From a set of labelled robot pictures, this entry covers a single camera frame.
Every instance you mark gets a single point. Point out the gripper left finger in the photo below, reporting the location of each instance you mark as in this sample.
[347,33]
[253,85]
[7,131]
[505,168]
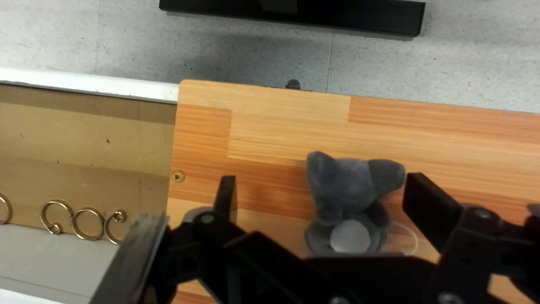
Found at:
[219,245]

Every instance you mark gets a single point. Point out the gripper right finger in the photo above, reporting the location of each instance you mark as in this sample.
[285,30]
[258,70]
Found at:
[468,245]

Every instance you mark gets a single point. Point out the grey plush toy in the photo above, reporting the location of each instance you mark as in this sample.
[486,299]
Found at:
[346,190]

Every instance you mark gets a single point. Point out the brass screw cap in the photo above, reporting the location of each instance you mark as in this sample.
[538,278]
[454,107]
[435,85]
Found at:
[179,176]

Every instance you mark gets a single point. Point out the brown board with white rim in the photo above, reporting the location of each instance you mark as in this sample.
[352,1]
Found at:
[84,139]

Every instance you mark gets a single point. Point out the black furniture base bar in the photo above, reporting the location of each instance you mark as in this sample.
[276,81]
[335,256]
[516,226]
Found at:
[337,14]

